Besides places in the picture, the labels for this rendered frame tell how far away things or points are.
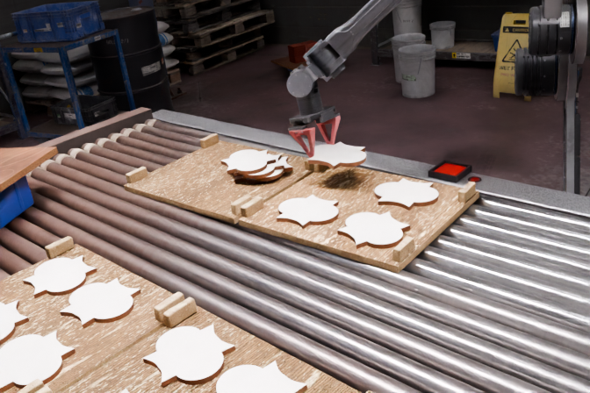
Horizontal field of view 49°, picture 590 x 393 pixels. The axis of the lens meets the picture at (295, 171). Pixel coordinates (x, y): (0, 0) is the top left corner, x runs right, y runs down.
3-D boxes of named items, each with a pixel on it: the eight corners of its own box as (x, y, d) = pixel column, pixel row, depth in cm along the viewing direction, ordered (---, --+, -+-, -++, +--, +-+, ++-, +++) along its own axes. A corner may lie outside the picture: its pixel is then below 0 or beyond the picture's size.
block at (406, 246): (407, 246, 123) (407, 234, 122) (416, 248, 122) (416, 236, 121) (392, 260, 119) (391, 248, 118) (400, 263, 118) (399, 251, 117)
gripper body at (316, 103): (337, 112, 153) (330, 82, 151) (310, 125, 146) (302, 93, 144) (317, 115, 157) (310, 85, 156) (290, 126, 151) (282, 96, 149)
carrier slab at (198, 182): (219, 145, 193) (218, 139, 192) (327, 167, 168) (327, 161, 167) (124, 190, 169) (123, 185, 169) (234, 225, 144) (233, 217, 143)
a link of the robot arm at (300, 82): (346, 65, 149) (321, 38, 148) (344, 71, 138) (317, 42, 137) (309, 100, 152) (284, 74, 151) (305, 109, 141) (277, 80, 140)
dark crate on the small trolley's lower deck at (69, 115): (82, 111, 503) (78, 94, 497) (120, 114, 483) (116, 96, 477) (53, 125, 479) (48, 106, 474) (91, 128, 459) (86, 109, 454)
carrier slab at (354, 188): (330, 167, 167) (330, 161, 166) (479, 196, 142) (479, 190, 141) (238, 225, 143) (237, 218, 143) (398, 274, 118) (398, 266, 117)
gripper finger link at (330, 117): (347, 144, 155) (339, 106, 153) (329, 153, 151) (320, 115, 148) (326, 145, 160) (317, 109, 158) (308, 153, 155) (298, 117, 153)
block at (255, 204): (259, 205, 147) (257, 195, 146) (265, 207, 146) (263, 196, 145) (241, 217, 143) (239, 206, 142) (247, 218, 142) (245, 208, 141)
